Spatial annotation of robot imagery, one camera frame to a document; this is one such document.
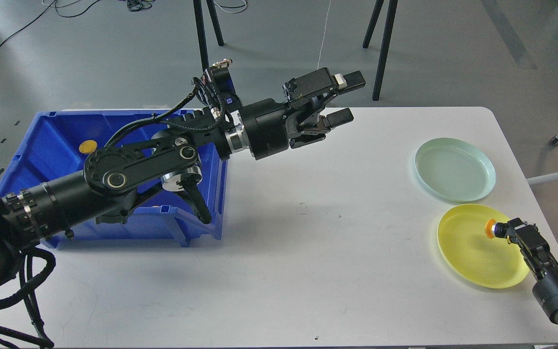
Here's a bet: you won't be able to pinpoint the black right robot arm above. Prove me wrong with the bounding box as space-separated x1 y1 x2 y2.
502 217 558 325

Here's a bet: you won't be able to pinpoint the yellow plastic plate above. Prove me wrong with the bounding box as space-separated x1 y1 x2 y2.
436 204 529 289

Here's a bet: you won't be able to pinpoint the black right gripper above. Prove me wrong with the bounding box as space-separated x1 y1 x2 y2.
505 217 558 325

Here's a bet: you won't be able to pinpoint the black tripod leg left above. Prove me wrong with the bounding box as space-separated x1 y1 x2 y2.
193 0 225 73

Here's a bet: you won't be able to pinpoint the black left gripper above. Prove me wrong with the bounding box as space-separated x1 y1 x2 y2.
238 68 366 160

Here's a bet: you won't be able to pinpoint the light green plastic plate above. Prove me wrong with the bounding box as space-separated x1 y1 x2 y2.
413 138 496 204

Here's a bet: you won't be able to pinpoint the black cables on floor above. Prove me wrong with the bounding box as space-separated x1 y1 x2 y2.
0 0 248 80

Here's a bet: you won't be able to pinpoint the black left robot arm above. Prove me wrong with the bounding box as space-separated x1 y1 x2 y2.
0 59 366 349

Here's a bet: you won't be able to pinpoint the black tripod leg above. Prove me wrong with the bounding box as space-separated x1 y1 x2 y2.
362 0 399 101
193 0 225 73

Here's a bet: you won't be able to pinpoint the yellow push button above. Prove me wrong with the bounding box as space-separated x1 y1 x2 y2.
78 140 98 155
485 219 509 239

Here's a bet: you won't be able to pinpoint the black tripod leg right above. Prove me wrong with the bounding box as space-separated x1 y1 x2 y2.
362 0 399 101

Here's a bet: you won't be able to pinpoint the blue plastic storage bin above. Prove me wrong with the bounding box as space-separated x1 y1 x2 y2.
0 109 228 247

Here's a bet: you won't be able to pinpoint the white cable on floor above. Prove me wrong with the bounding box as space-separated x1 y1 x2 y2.
315 0 333 71

